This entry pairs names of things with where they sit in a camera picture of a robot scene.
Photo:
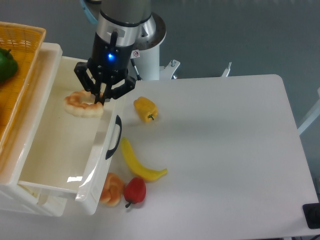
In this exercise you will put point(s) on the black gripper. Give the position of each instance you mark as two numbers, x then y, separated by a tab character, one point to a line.
107	64

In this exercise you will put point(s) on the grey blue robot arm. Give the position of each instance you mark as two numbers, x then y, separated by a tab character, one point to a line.
118	24

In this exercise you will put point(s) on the open upper white drawer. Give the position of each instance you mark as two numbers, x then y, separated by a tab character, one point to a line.
67	158

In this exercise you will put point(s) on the white drawer cabinet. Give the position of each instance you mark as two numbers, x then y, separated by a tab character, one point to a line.
13	196

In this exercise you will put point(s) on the yellow bell pepper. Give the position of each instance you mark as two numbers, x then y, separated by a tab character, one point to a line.
146	109

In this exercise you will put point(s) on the orange plastic basket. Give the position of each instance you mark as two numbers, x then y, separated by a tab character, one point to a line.
24	43

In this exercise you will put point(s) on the green bell pepper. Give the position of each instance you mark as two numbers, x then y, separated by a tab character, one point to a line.
8	65

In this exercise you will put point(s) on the yellow banana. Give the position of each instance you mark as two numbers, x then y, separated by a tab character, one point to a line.
135	166

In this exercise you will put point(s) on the orange twisted bread roll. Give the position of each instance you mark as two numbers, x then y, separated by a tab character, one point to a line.
112	190

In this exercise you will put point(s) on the red bell pepper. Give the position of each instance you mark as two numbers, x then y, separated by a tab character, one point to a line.
135	191

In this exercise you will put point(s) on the black device at table edge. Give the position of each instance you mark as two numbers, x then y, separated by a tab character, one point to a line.
312	215

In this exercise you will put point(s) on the black drawer handle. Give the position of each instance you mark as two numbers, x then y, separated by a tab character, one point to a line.
116	137

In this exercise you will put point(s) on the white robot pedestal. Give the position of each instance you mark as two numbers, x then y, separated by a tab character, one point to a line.
145	61

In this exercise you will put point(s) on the white frame at right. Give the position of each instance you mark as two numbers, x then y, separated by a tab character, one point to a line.
312	114

